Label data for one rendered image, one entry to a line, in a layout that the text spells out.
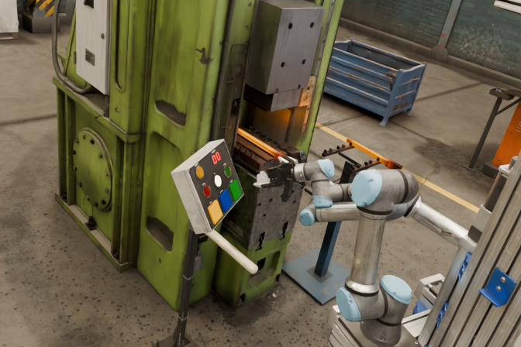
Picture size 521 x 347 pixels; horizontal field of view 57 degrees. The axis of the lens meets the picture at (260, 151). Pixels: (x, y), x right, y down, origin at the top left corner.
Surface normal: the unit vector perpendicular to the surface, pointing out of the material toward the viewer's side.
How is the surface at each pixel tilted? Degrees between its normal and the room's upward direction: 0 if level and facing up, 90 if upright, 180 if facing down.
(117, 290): 0
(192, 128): 89
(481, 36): 92
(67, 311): 0
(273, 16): 90
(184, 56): 89
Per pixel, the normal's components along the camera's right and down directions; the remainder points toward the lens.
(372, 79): -0.64, 0.24
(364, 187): -0.91, -0.12
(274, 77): 0.68, 0.44
